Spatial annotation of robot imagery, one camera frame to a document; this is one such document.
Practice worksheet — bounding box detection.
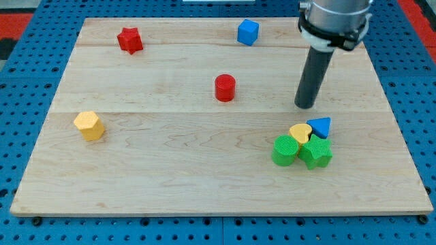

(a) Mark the red cylinder block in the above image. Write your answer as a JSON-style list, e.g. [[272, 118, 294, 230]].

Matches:
[[215, 74, 236, 102]]

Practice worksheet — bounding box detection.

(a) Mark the light wooden board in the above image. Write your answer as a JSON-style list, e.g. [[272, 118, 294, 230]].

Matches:
[[10, 18, 433, 217]]

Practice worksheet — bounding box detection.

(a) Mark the green cylinder block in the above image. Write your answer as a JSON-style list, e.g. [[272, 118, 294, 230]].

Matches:
[[271, 135, 300, 167]]

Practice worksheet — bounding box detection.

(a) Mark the yellow heart block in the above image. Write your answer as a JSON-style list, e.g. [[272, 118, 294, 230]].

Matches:
[[288, 123, 313, 145]]

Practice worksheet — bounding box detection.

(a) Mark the blue cube block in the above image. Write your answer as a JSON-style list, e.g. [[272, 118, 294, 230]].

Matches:
[[236, 19, 260, 46]]

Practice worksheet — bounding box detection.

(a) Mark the blue triangle block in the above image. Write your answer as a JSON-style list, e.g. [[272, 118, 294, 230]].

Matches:
[[307, 117, 331, 139]]

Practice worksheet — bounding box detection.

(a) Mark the green star block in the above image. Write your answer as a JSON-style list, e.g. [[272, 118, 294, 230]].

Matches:
[[298, 134, 333, 170]]

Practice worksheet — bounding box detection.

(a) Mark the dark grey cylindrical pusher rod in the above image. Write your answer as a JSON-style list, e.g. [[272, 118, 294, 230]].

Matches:
[[294, 47, 333, 109]]

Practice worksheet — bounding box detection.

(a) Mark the red star block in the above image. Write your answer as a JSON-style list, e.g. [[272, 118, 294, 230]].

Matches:
[[117, 27, 144, 54]]

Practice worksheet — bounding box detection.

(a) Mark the yellow hexagon block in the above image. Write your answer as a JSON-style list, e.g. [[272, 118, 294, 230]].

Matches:
[[74, 111, 105, 141]]

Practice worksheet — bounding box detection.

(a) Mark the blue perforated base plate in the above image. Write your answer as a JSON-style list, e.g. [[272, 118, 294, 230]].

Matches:
[[1, 1, 435, 244]]

